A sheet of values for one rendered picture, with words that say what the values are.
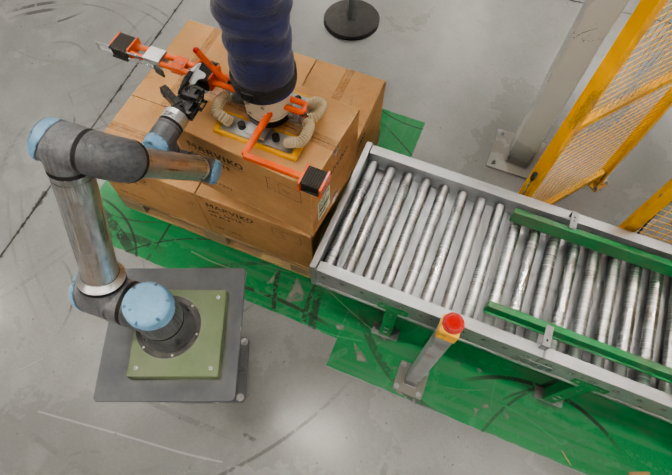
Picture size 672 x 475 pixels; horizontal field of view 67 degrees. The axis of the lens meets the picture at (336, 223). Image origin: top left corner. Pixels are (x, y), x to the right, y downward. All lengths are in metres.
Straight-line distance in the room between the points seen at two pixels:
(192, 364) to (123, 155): 0.85
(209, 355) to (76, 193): 0.75
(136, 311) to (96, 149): 0.58
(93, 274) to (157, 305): 0.21
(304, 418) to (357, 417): 0.26
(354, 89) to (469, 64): 1.20
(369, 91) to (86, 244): 1.68
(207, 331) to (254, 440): 0.87
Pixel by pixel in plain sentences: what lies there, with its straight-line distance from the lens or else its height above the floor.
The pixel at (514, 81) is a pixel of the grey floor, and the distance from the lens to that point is 3.74.
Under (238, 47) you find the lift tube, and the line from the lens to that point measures 1.61.
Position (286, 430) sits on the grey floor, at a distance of 2.65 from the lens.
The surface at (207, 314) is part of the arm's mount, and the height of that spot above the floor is 0.81.
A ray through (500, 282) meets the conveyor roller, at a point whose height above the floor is 0.55.
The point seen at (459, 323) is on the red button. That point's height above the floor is 1.04.
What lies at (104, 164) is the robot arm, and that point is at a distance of 1.36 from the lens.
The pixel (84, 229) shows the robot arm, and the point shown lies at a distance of 1.58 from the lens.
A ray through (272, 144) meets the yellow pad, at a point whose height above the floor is 1.09.
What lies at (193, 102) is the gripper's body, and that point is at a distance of 1.91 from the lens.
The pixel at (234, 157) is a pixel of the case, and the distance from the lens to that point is 1.94.
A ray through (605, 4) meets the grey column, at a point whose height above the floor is 1.18.
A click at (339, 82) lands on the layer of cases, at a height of 0.54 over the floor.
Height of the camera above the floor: 2.63
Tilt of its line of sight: 63 degrees down
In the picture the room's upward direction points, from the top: straight up
